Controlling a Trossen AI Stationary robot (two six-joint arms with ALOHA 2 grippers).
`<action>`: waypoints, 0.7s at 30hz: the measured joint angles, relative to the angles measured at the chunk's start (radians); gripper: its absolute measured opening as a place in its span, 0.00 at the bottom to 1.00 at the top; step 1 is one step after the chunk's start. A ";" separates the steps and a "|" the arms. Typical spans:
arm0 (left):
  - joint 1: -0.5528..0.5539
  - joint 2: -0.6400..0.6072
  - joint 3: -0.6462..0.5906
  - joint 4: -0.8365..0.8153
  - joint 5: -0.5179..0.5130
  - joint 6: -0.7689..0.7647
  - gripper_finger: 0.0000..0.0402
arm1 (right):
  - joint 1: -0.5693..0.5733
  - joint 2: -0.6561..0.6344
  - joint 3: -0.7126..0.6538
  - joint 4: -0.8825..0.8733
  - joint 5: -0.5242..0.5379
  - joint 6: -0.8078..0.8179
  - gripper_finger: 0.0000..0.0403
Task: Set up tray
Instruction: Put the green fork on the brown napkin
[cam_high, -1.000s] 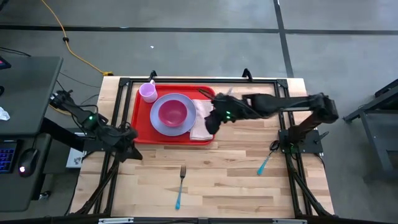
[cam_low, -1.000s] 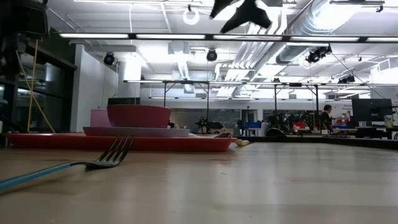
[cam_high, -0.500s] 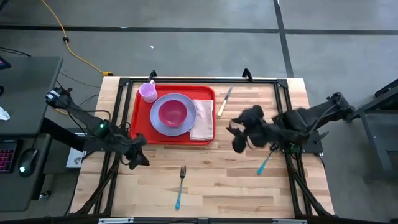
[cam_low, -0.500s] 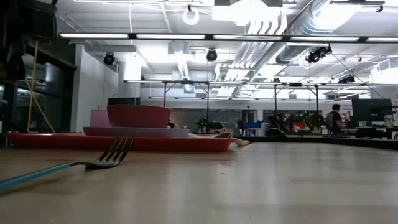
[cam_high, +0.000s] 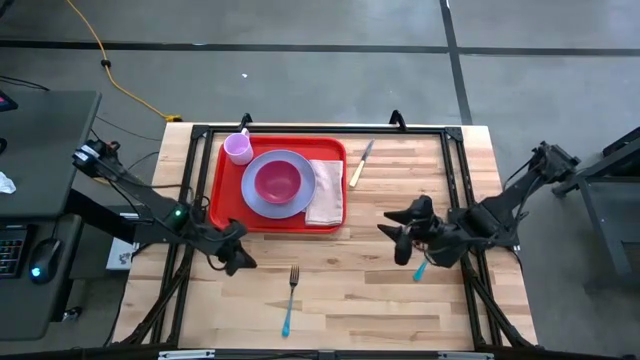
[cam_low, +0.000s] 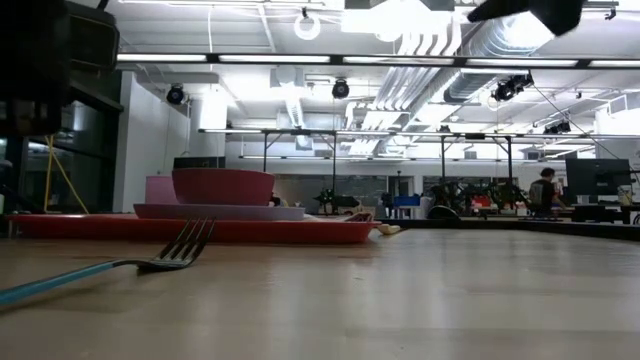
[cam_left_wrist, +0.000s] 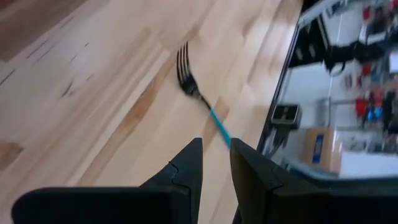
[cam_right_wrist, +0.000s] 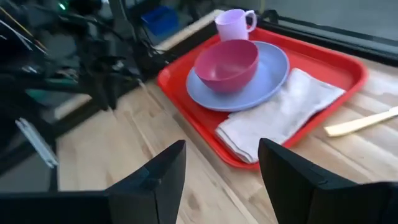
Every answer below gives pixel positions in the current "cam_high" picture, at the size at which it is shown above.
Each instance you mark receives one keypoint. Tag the backlit black keyboard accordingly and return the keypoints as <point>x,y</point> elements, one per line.
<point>10,250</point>

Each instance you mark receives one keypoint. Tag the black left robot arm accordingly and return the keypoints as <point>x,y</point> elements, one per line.
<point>150,202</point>

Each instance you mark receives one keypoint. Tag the reddish pink bowl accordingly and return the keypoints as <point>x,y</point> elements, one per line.
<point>278,182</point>

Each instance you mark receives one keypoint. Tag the white printed box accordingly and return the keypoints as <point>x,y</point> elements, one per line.
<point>120,257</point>

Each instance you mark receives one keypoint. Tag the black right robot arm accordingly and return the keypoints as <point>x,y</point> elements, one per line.
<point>510,200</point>

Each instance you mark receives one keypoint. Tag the black caster wheel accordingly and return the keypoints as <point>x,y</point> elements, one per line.
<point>72,313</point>

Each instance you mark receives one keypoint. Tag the black computer mouse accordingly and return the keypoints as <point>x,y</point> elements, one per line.
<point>45,260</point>

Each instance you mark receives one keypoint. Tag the grey side desk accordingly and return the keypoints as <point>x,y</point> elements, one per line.
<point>45,145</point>

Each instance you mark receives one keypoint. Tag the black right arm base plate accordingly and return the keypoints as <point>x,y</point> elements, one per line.
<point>510,243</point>

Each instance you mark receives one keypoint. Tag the beige cloth napkin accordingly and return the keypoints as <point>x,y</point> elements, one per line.
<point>327,195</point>

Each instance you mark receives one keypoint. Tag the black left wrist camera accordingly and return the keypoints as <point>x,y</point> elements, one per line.
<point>238,228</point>

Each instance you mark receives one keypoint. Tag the silver metal bracket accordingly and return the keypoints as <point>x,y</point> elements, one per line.
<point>465,356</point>
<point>185,354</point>

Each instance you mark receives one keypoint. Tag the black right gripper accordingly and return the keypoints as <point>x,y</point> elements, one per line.
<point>442,240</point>

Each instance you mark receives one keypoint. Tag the white crumpled tissue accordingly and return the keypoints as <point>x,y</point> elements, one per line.
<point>6,185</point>

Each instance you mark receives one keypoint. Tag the pale pink mug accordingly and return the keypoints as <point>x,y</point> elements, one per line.
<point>238,147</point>

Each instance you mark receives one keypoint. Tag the lavender plate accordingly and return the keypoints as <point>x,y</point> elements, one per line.
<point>300,200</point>

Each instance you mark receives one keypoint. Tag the black device with pink screen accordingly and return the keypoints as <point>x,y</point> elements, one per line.
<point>6,102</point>

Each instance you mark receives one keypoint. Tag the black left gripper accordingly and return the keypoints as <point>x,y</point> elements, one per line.
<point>224,244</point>

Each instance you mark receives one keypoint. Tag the red plastic tray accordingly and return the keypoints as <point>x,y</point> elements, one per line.
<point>225,215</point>

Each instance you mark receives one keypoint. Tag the black aluminium table frame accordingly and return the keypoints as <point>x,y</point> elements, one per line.
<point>320,131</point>

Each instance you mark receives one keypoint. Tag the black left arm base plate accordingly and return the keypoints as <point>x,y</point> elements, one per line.
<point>150,237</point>

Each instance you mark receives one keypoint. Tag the dark grey metal table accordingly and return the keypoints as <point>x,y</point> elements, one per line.
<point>615,200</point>

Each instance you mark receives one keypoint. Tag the black frame clamp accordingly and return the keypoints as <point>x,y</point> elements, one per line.
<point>398,121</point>
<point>245,121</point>

